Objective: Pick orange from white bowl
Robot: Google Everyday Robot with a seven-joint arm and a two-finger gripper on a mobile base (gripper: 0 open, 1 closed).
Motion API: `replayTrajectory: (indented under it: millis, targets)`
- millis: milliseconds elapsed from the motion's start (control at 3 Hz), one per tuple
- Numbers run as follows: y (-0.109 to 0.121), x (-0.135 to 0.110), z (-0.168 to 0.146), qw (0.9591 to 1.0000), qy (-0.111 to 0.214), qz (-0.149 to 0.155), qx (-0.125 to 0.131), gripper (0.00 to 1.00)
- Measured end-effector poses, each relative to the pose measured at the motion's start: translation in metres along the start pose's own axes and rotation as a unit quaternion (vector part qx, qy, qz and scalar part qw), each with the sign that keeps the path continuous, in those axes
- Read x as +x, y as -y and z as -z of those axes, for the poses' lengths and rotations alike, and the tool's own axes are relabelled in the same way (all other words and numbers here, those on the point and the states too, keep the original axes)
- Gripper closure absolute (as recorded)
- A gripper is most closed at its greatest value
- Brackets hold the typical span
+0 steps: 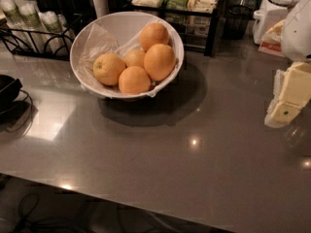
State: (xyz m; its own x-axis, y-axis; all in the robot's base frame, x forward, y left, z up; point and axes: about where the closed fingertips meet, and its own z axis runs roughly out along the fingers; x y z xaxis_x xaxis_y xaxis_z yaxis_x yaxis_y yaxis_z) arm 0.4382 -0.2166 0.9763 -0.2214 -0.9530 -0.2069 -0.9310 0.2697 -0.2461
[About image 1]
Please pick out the red and white packet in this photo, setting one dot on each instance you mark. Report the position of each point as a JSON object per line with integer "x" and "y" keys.
{"x": 271, "y": 40}

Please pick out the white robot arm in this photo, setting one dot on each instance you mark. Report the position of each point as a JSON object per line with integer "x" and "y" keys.
{"x": 296, "y": 34}

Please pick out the black appliance at left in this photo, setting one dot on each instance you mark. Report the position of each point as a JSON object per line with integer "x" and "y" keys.
{"x": 9, "y": 90}

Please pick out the stacked paper cups middle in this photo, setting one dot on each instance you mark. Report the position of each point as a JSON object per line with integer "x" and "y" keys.
{"x": 30, "y": 16}

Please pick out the black wire basket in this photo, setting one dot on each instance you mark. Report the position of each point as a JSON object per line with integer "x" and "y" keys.
{"x": 236, "y": 21}

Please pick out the right large orange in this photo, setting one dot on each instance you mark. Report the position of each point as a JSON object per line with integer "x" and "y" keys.
{"x": 159, "y": 61}

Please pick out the clear plastic bowl liner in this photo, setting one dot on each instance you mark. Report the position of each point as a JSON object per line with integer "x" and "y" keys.
{"x": 97, "y": 42}

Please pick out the white bowl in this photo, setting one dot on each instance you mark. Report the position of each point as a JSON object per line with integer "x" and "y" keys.
{"x": 97, "y": 29}

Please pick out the stacked paper cups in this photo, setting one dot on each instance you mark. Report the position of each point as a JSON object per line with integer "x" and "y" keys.
{"x": 30, "y": 16}
{"x": 52, "y": 24}
{"x": 12, "y": 13}

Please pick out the black wire rack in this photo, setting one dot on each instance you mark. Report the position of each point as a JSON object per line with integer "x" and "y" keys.
{"x": 43, "y": 44}

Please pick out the white cup stack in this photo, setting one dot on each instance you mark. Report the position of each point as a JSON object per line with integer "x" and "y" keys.
{"x": 99, "y": 0}

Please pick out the stacked paper cups left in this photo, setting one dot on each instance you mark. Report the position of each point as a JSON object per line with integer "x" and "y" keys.
{"x": 12, "y": 13}

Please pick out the stacked paper cups right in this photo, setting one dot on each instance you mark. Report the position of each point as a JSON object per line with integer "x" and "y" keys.
{"x": 52, "y": 24}

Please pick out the black condiment shelf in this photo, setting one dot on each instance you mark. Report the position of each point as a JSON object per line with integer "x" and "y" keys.
{"x": 195, "y": 20}

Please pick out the small middle orange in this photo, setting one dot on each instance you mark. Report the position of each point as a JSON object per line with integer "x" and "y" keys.
{"x": 135, "y": 58}

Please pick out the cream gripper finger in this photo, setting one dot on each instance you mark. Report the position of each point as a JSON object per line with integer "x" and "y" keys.
{"x": 277, "y": 87}
{"x": 280, "y": 114}

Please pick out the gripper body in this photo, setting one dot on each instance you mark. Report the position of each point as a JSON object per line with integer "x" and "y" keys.
{"x": 297, "y": 33}

